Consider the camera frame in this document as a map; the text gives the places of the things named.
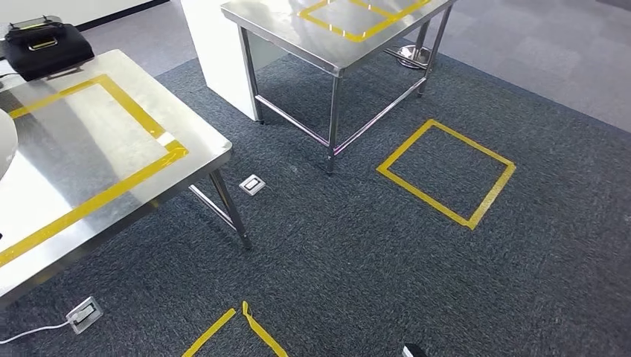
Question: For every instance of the white curved plastic panel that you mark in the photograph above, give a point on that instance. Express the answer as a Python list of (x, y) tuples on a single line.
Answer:
[(6, 143)]

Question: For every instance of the stainless steel workbench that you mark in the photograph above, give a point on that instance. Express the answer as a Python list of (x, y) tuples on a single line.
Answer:
[(276, 24), (74, 123)]

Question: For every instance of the silver floor socket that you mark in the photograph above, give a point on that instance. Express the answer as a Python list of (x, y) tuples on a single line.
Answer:
[(85, 315), (252, 185)]

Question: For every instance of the yellow floor tape square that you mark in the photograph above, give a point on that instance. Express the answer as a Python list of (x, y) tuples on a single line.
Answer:
[(424, 198), (208, 334)]

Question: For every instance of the chrome round base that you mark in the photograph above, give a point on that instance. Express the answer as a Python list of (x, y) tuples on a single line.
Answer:
[(411, 56)]

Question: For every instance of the black robot body piece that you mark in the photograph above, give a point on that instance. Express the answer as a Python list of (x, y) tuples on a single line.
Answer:
[(414, 352)]

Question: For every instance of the black carry bag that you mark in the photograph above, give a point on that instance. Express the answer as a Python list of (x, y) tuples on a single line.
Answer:
[(49, 54)]

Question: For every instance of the white pedestal block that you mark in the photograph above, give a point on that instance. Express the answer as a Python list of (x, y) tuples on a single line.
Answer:
[(217, 59)]

